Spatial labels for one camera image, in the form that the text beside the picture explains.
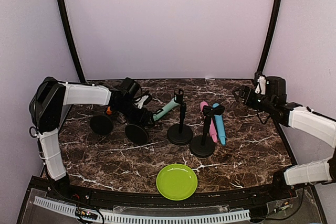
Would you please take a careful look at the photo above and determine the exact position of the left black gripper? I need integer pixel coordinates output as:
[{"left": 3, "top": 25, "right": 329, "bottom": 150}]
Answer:
[{"left": 115, "top": 100, "right": 155, "bottom": 126}]

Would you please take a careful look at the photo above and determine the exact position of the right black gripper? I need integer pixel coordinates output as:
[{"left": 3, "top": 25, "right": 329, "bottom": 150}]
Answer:
[{"left": 233, "top": 85, "right": 275, "bottom": 113}]

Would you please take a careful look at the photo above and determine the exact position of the black stand of teal microphone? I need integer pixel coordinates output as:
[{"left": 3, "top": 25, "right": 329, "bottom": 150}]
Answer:
[{"left": 124, "top": 120, "right": 155, "bottom": 145}]

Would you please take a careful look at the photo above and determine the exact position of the teal toy microphone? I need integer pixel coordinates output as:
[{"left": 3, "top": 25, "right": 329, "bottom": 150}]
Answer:
[{"left": 153, "top": 99, "right": 179, "bottom": 122}]

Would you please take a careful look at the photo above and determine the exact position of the black stand of pink microphone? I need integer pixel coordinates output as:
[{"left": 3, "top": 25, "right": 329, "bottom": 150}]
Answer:
[{"left": 167, "top": 89, "right": 193, "bottom": 145}]

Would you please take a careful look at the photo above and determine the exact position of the blue toy microphone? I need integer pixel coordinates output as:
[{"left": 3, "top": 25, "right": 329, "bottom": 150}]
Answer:
[{"left": 214, "top": 115, "right": 227, "bottom": 146}]

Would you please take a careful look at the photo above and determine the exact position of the pink toy microphone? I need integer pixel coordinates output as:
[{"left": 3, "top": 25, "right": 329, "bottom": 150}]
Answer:
[{"left": 200, "top": 101, "right": 218, "bottom": 143}]

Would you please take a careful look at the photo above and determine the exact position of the black stand of blue microphone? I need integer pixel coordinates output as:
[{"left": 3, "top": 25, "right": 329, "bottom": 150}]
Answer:
[{"left": 190, "top": 105, "right": 225, "bottom": 158}]

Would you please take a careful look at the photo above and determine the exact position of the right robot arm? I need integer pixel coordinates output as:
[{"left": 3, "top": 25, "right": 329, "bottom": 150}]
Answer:
[{"left": 233, "top": 73, "right": 335, "bottom": 200}]

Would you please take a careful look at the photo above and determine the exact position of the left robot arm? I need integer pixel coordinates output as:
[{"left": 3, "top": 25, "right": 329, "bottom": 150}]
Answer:
[{"left": 29, "top": 77, "right": 155, "bottom": 181}]

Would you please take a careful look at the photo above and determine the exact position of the orange toy microphone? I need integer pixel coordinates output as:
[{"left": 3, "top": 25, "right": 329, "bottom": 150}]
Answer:
[{"left": 106, "top": 106, "right": 112, "bottom": 115}]

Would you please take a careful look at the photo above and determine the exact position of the black stand of orange microphone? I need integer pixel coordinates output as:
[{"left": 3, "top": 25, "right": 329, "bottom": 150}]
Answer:
[{"left": 89, "top": 114, "right": 114, "bottom": 135}]

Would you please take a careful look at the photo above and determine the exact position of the green plate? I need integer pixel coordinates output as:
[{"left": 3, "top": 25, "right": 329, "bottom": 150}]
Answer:
[{"left": 156, "top": 164, "right": 198, "bottom": 201}]

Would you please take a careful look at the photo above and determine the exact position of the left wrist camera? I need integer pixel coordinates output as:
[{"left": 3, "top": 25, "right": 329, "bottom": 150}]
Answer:
[{"left": 134, "top": 94, "right": 152, "bottom": 109}]

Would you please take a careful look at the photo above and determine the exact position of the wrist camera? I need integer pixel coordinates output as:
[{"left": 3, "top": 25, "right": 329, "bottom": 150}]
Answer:
[
  {"left": 134, "top": 94, "right": 152, "bottom": 109},
  {"left": 254, "top": 71, "right": 266, "bottom": 95}
]

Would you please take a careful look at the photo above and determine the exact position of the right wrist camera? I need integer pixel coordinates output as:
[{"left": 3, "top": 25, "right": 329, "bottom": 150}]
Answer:
[{"left": 254, "top": 71, "right": 266, "bottom": 95}]

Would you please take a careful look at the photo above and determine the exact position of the black front rail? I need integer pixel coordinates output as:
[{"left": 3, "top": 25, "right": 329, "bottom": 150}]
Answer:
[{"left": 47, "top": 182, "right": 292, "bottom": 211}]

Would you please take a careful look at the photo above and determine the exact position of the white slotted cable duct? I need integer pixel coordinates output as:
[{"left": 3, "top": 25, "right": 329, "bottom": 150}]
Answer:
[{"left": 33, "top": 196, "right": 250, "bottom": 223}]

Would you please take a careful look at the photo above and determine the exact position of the right black frame post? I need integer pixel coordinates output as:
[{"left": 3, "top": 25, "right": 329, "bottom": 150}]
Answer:
[{"left": 256, "top": 0, "right": 281, "bottom": 72}]

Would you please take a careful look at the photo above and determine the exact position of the black frame post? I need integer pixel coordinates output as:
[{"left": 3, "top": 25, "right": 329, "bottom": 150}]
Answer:
[
  {"left": 256, "top": 0, "right": 281, "bottom": 72},
  {"left": 57, "top": 0, "right": 86, "bottom": 83}
]

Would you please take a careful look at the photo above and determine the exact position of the left black frame post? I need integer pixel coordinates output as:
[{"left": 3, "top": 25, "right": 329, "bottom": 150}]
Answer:
[{"left": 57, "top": 0, "right": 86, "bottom": 83}]

